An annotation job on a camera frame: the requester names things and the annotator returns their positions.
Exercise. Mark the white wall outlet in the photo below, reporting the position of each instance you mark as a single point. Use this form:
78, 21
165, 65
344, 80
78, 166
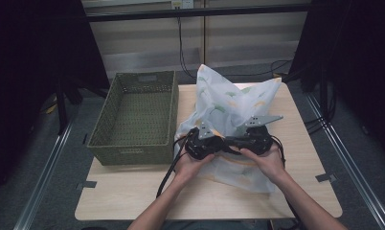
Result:
182, 4

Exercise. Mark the white leaf-print mesh bag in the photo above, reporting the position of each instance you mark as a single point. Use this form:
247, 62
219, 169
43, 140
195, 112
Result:
219, 96

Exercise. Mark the person's trousers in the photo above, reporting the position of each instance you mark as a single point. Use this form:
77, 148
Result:
213, 225

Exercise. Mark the green woven basket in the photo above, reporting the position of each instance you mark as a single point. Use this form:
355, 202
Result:
130, 155

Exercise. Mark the black horizontal bar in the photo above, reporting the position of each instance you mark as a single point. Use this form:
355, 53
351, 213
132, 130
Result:
197, 12

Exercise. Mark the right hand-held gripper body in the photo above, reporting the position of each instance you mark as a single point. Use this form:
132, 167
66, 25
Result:
257, 137

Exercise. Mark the person's left hand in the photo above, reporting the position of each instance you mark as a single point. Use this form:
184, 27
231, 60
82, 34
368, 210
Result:
189, 164

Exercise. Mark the black curtain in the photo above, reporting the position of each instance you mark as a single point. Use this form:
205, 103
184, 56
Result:
27, 64
356, 64

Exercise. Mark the black metal stand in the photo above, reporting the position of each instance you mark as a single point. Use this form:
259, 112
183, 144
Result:
61, 105

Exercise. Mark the person's right hand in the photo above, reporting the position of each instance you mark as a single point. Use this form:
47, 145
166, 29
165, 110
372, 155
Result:
268, 164

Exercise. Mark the metal floor rail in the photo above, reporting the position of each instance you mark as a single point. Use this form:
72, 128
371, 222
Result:
350, 159
43, 174

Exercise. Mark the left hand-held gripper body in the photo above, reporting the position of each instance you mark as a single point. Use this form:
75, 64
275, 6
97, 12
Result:
201, 143

